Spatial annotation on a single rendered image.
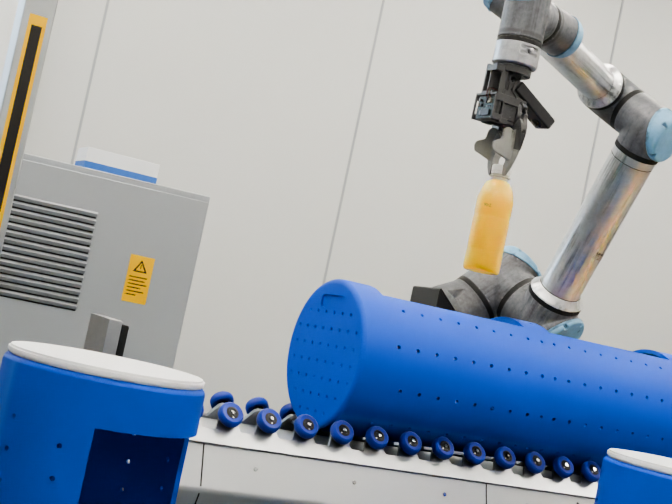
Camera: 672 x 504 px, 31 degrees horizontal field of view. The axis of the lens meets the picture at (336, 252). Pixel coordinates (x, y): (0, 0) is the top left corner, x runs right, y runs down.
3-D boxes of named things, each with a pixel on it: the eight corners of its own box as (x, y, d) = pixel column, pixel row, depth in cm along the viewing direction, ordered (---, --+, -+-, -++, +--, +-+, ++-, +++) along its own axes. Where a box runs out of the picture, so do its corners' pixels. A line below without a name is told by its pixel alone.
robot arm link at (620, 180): (528, 321, 337) (656, 88, 301) (570, 362, 327) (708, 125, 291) (491, 328, 327) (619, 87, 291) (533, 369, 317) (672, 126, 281)
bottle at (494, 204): (470, 268, 243) (489, 178, 244) (503, 274, 240) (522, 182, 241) (458, 263, 237) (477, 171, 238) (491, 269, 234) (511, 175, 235)
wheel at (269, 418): (254, 410, 212) (259, 404, 210) (276, 413, 214) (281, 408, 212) (256, 433, 209) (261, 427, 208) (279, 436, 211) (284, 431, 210)
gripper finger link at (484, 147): (463, 167, 242) (477, 122, 240) (487, 174, 244) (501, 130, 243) (471, 169, 239) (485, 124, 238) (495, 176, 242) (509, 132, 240)
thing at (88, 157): (73, 170, 391) (78, 147, 392) (144, 187, 402) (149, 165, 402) (82, 169, 380) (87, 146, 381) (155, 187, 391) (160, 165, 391)
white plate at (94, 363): (-19, 342, 157) (-21, 351, 157) (188, 386, 156) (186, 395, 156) (41, 339, 185) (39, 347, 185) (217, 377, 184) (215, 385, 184)
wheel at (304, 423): (291, 416, 215) (296, 410, 214) (313, 419, 217) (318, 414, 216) (294, 438, 213) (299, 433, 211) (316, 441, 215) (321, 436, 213)
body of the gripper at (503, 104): (469, 122, 240) (482, 63, 240) (504, 133, 244) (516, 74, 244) (491, 120, 233) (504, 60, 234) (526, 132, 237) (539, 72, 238)
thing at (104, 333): (71, 400, 209) (90, 312, 210) (93, 404, 211) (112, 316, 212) (89, 410, 200) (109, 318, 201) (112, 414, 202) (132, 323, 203)
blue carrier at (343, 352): (273, 417, 238) (301, 275, 240) (604, 469, 281) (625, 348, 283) (346, 440, 213) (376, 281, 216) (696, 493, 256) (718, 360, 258)
